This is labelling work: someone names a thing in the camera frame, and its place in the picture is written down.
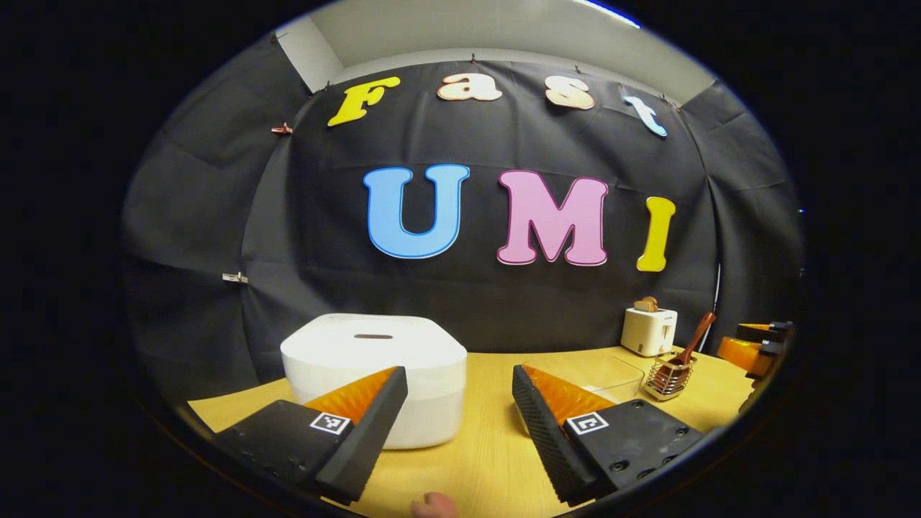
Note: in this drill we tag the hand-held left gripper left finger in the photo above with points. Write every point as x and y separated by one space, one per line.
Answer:
360 450

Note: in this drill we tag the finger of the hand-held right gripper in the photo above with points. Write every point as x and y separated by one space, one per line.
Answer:
741 352
755 329

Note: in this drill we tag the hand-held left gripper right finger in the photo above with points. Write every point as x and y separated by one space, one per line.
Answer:
554 450

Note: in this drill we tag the brown wooden spoon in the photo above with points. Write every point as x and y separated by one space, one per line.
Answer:
696 338

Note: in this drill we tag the white rice cooker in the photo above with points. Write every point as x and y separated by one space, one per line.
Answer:
374 352

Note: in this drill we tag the white toaster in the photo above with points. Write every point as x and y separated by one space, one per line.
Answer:
646 332

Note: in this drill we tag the clear plastic container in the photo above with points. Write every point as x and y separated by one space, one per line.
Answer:
619 374

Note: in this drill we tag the brown bread slice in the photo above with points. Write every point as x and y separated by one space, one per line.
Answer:
646 304

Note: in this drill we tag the black backdrop cloth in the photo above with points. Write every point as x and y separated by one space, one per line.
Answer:
324 288

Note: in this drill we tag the silver metal clip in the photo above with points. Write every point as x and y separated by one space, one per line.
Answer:
234 277

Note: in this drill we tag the copper clip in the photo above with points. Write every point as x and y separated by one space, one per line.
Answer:
282 129

